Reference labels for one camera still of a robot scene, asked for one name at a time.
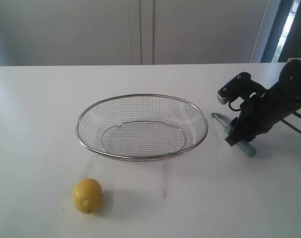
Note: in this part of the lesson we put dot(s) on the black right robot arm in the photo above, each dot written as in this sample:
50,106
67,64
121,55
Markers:
288,86

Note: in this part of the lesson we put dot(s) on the metal wire mesh basket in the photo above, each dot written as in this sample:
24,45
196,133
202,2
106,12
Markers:
141,127

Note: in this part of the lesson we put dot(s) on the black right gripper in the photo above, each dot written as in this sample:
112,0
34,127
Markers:
265,112

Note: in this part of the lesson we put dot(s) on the yellow lemon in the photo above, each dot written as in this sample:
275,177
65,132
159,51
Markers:
87,196

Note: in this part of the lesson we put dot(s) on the teal handled vegetable peeler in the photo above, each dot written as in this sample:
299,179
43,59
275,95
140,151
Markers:
224,121

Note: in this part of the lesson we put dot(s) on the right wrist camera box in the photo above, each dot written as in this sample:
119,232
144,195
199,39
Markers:
240,86

